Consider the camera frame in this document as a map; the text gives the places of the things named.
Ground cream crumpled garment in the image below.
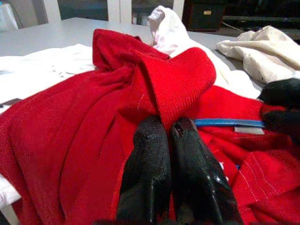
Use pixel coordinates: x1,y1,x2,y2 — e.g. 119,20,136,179
215,25,300,84

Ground blue plastic hanger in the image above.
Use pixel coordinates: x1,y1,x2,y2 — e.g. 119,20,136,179
194,118,267,129

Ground black speaker box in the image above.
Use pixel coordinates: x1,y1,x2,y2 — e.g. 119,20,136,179
182,0,225,31

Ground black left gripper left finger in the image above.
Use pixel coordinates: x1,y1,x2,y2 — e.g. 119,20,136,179
116,115,173,225

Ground white shirt green patch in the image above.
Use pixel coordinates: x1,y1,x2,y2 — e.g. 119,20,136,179
149,5,262,94

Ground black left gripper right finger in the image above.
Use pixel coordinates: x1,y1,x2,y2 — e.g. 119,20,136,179
170,116,244,225

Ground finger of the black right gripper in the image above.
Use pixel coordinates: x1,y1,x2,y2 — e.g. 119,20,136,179
257,78,300,109
261,109,300,143

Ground crumpled red shirt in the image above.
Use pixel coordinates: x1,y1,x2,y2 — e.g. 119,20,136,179
0,28,171,225

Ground white table black legs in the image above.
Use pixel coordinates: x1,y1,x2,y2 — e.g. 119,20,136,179
0,16,237,57

